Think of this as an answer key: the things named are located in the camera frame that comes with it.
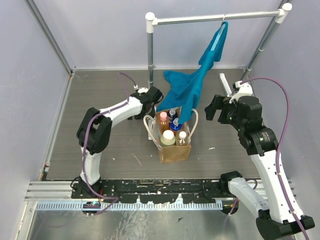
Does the pink cap peach bottle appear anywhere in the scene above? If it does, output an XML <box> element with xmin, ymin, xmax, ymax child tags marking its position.
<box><xmin>158</xmin><ymin>111</ymin><xmax>170</xmax><ymax>135</ymax></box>

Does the teal t-shirt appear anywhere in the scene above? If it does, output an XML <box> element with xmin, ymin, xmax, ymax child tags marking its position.
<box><xmin>157</xmin><ymin>21</ymin><xmax>229</xmax><ymax>124</ymax></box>

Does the burlap canvas tote bag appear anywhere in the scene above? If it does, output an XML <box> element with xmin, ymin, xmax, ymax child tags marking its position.
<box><xmin>143</xmin><ymin>108</ymin><xmax>199</xmax><ymax>164</ymax></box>

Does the metal clothes rack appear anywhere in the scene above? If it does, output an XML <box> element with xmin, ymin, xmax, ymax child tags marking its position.
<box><xmin>145</xmin><ymin>0</ymin><xmax>293</xmax><ymax>88</ymax></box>

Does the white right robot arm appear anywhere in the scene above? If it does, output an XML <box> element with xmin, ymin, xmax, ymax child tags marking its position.
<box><xmin>204</xmin><ymin>94</ymin><xmax>315</xmax><ymax>240</ymax></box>

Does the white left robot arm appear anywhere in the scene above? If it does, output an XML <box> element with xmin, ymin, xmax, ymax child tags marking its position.
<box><xmin>76</xmin><ymin>86</ymin><xmax>164</xmax><ymax>198</ymax></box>

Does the dark pump bottle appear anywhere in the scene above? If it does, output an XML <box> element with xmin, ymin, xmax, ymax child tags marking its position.
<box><xmin>167</xmin><ymin>108</ymin><xmax>179</xmax><ymax>123</ymax></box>

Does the blue pump bottle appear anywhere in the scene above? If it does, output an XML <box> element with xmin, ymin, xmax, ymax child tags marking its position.
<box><xmin>170</xmin><ymin>118</ymin><xmax>182</xmax><ymax>132</ymax></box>

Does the green bottle white cap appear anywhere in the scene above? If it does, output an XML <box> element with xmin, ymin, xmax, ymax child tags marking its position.
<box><xmin>160</xmin><ymin>130</ymin><xmax>176</xmax><ymax>147</ymax></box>

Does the clear amber bottle white cap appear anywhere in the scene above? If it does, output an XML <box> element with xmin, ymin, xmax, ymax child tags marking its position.
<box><xmin>175</xmin><ymin>130</ymin><xmax>188</xmax><ymax>146</ymax></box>

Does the light blue clothes hanger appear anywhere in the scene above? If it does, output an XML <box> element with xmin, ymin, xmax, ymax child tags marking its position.
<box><xmin>211</xmin><ymin>14</ymin><xmax>227</xmax><ymax>51</ymax></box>

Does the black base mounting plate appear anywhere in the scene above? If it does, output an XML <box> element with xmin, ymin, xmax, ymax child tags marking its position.
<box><xmin>71</xmin><ymin>178</ymin><xmax>241</xmax><ymax>205</ymax></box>

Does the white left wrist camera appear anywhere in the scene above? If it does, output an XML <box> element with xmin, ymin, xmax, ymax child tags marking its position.
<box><xmin>134</xmin><ymin>85</ymin><xmax>149</xmax><ymax>94</ymax></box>

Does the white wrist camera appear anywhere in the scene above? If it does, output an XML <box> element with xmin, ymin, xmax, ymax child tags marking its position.
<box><xmin>229</xmin><ymin>81</ymin><xmax>253</xmax><ymax>104</ymax></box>
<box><xmin>134</xmin><ymin>85</ymin><xmax>149</xmax><ymax>94</ymax></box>

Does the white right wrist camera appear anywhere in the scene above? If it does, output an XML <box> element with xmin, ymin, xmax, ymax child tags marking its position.
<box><xmin>229</xmin><ymin>81</ymin><xmax>253</xmax><ymax>104</ymax></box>

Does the slotted cable duct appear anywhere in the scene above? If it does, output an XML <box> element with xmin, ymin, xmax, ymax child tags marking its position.
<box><xmin>35</xmin><ymin>200</ymin><xmax>223</xmax><ymax>211</ymax></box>

